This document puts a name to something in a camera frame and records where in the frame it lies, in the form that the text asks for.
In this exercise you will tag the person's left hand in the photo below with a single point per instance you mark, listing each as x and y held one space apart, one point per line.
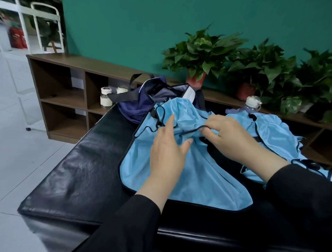
168 156

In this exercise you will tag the person's right hand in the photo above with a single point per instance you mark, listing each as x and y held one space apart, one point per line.
233 137

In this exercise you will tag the clear bottle silver cap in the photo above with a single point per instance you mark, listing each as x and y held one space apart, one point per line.
253 103

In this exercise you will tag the navy blue bag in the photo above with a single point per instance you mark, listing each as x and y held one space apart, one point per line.
135 106

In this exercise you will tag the person's left forearm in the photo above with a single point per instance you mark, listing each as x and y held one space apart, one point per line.
124 223

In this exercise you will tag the person's right forearm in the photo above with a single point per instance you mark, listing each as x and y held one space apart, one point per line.
301 202

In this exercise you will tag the green plant in red pot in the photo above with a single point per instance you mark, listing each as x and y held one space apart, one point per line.
259 67
202 52

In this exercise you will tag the small white-lidded jar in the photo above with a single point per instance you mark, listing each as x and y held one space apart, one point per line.
106 98

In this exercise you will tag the black leather bench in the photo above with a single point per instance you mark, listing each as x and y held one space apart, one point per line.
78 176

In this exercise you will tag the wooden shelf cabinet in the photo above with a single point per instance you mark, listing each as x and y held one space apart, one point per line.
62 98

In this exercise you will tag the white metal rack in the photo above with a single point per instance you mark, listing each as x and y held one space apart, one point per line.
46 28

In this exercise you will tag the red bottle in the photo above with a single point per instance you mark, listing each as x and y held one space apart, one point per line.
18 37

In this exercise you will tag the white wheeled cart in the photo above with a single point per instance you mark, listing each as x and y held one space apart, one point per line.
31 10

